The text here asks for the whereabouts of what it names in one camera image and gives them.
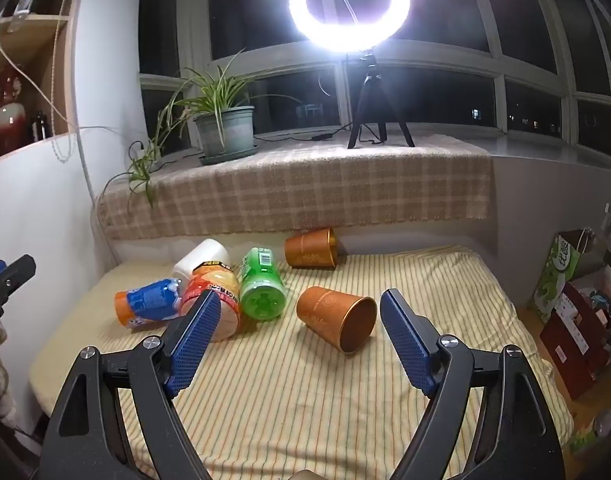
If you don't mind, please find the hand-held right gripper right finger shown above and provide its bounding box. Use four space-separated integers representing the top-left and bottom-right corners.
380 288 567 480

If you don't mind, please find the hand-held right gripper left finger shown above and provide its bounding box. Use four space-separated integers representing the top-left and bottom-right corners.
32 288 222 480

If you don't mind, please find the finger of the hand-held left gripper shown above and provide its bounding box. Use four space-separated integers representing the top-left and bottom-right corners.
0 254 37 331

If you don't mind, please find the orange paper cup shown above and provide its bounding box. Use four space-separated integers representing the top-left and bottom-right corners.
296 286 378 356
284 227 338 270

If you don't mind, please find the orange jar with white lid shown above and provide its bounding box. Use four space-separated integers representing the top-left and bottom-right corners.
173 238 242 344

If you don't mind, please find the blue and orange bottle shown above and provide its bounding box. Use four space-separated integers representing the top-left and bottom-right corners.
114 277 184 332

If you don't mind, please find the green plastic bottle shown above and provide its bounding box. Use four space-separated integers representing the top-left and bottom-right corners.
239 246 288 320

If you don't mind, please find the striped yellow bed sheet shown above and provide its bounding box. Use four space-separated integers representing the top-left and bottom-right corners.
28 245 575 480

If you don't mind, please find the green and white paper bag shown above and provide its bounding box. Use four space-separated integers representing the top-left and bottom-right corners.
529 230 597 325

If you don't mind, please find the red ceramic vase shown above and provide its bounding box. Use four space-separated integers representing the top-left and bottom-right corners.
0 69 30 159

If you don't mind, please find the dark red box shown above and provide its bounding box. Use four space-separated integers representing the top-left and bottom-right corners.
539 265 611 402

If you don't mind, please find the checked beige blanket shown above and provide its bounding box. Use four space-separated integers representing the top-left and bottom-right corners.
96 134 497 242

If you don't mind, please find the potted spider plant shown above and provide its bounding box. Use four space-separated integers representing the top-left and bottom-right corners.
101 48 306 215

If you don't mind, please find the black tripod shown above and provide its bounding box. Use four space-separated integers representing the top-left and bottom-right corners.
347 53 416 150

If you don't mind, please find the white charging cable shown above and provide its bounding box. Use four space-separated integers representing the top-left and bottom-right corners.
0 0 93 201

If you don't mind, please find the wooden wall shelf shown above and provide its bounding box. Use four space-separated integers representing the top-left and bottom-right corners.
0 0 86 165

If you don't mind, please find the black power cable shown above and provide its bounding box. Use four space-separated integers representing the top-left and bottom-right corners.
254 124 356 143

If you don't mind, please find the white ring light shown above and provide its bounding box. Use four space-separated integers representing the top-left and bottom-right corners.
288 0 412 59

